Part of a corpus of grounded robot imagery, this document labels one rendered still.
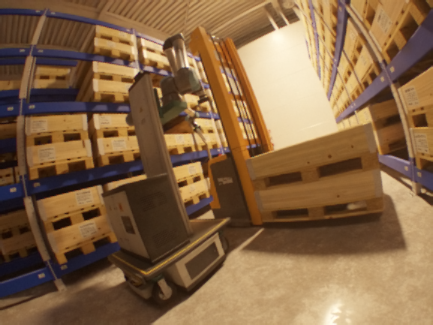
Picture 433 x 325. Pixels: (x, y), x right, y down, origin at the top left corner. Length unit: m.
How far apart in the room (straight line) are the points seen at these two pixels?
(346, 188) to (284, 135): 6.51
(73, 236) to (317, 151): 2.43
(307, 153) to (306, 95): 6.47
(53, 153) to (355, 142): 2.76
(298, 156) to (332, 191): 0.41
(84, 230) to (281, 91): 7.88
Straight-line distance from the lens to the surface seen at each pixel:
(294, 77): 8.13
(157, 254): 1.16
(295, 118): 7.78
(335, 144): 1.45
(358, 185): 1.49
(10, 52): 3.07
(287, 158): 1.56
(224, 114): 1.97
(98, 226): 2.16
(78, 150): 2.23
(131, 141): 2.53
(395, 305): 1.01
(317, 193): 1.55
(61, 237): 2.10
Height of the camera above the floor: 0.79
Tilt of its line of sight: 1 degrees up
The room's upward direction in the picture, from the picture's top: 17 degrees counter-clockwise
